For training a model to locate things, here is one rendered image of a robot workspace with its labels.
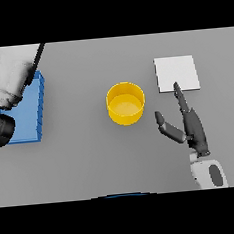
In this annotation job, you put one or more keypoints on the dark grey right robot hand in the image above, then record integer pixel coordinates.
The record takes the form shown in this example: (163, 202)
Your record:
(193, 125)

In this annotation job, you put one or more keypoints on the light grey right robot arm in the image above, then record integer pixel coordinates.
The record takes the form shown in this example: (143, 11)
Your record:
(207, 175)

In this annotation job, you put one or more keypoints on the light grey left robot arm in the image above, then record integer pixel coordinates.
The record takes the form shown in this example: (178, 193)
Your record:
(8, 76)

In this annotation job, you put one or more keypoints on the pale square measuring scale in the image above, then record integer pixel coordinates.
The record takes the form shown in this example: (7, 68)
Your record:
(176, 73)

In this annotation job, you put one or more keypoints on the yellow bowl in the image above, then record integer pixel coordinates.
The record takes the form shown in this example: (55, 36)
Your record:
(126, 103)

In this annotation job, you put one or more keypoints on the blue tray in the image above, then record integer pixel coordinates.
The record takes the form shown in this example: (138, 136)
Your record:
(23, 117)

